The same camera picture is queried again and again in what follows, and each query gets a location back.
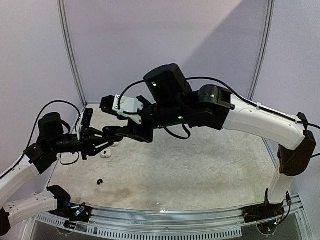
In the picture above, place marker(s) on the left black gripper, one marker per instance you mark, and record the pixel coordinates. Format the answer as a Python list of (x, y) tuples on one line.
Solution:
[(87, 138)]

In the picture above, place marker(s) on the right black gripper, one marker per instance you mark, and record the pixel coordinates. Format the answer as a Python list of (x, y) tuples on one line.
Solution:
[(144, 127)]

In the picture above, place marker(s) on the black charging case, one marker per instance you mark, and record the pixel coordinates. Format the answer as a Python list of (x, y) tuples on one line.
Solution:
[(110, 133)]

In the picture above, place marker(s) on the small white charging case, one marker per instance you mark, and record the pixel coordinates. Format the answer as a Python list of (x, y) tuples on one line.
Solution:
[(105, 154)]

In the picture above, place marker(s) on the white oval charging case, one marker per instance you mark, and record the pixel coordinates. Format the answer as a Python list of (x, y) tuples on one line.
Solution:
[(115, 144)]

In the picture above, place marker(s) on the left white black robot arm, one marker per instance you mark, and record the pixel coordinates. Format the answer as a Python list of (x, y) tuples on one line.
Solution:
[(38, 158)]

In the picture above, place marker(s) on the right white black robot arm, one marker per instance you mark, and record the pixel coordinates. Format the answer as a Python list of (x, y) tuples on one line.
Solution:
[(216, 106)]

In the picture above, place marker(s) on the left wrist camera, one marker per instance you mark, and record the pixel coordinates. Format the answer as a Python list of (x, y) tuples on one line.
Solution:
[(84, 122)]

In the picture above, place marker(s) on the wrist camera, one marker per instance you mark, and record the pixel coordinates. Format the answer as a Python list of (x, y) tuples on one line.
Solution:
[(122, 107), (84, 122)]

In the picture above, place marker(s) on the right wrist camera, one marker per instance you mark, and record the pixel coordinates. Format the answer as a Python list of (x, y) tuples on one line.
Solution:
[(122, 107)]

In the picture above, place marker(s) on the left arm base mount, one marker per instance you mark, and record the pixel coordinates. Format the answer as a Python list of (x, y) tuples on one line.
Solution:
[(74, 212)]

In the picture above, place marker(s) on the aluminium front rail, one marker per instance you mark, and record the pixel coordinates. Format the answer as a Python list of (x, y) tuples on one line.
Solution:
[(220, 224)]

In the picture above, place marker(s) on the right aluminium frame post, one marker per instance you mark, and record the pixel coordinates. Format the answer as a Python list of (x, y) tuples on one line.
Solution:
[(262, 48)]

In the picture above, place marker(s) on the aluminium frame post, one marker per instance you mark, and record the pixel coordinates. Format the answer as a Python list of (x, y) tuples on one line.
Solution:
[(61, 5), (262, 48)]

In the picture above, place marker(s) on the left aluminium frame post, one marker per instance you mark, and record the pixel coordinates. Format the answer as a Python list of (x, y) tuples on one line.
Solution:
[(61, 5)]

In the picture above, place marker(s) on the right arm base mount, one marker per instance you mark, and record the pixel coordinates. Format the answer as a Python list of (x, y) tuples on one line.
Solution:
[(265, 210)]

